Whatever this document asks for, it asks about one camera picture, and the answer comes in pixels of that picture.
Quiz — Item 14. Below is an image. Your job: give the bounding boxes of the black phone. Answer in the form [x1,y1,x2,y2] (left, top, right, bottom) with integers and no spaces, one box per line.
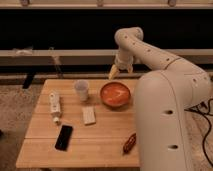
[55,125,73,151]

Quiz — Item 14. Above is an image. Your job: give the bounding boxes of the orange bowl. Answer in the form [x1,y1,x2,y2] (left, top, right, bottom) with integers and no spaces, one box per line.
[100,82,131,108]

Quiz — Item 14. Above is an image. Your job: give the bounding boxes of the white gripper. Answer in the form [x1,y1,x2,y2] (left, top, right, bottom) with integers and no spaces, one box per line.
[108,55,133,79]

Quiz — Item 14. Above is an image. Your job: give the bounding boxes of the black cables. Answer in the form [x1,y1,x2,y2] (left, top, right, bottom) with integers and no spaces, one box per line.
[185,98,213,168]

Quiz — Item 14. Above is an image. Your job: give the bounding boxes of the translucent plastic cup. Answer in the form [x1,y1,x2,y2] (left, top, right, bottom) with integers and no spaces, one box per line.
[74,80,89,101]

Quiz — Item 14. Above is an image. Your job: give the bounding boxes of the wooden table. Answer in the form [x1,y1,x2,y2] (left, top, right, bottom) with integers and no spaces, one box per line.
[16,79,139,168]

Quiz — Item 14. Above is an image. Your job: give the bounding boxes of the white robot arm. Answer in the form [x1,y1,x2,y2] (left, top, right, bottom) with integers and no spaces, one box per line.
[109,27,211,171]

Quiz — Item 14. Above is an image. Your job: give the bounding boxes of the white bottle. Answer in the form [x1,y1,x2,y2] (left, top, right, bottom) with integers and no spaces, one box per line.
[49,92,61,125]

